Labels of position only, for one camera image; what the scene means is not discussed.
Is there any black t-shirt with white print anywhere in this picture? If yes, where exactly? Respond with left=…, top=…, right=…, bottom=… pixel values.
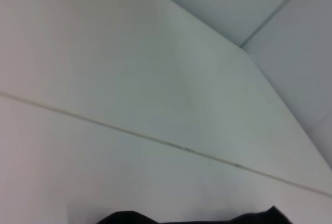
left=96, top=205, right=294, bottom=224

